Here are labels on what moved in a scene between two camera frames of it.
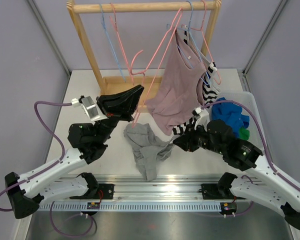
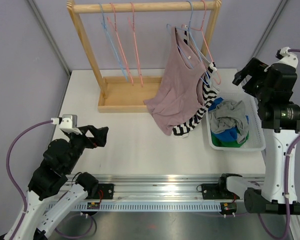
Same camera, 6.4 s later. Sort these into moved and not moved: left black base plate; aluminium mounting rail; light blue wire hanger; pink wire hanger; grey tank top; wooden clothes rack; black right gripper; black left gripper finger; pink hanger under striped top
Moved: black right gripper; grey tank top; black left gripper finger
Not moved: light blue wire hanger; aluminium mounting rail; pink wire hanger; pink hanger under striped top; wooden clothes rack; left black base plate
